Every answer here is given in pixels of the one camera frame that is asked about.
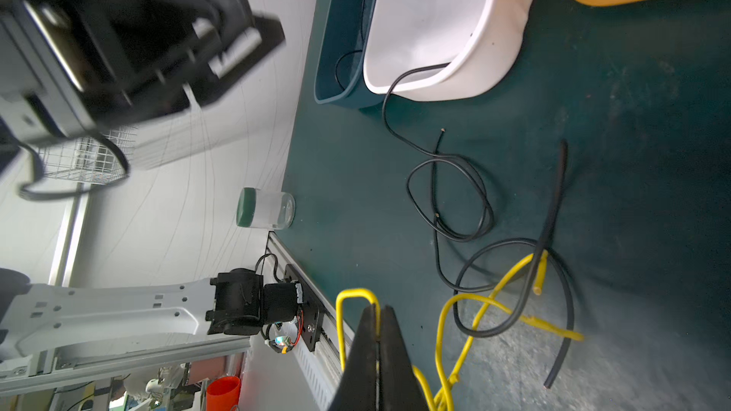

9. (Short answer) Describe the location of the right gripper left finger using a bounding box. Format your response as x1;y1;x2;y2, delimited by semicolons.
329;304;378;411

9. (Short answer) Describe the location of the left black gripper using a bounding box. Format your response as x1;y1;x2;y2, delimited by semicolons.
51;0;286;126

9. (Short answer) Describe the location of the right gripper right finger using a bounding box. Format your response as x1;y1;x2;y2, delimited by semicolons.
378;306;428;410

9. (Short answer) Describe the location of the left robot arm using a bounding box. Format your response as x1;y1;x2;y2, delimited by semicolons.
1;0;316;392

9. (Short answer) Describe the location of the red plastic goblet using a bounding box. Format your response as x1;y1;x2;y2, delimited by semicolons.
206;376;242;411

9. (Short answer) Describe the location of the green round lid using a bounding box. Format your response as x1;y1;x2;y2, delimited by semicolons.
235;186;297;230

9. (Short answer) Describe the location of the blue plastic bin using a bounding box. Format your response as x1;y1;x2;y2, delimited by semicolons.
314;0;383;110

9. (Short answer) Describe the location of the white plastic bin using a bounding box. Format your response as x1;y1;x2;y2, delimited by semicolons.
363;0;533;102

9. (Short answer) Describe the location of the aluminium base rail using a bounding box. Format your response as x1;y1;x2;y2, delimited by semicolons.
0;232;355;411

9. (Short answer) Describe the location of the white wire basket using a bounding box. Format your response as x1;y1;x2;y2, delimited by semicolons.
37;137;128;185

